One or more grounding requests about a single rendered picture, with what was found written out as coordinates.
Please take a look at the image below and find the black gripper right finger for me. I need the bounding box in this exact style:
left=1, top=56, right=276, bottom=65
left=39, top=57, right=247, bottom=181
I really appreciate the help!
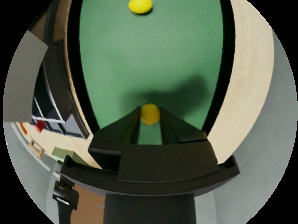
left=160, top=107, right=209, bottom=144

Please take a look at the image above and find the red plug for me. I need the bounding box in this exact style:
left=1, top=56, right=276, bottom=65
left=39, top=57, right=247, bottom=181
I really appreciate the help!
left=35, top=120, right=46, bottom=133

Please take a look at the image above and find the yellow marble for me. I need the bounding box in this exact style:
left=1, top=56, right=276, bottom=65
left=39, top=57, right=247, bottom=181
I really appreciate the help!
left=129, top=0, right=153, bottom=14
left=140, top=104, right=160, bottom=125

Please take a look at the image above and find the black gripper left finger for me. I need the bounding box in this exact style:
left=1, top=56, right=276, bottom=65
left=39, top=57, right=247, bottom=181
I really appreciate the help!
left=91, top=107, right=141, bottom=144

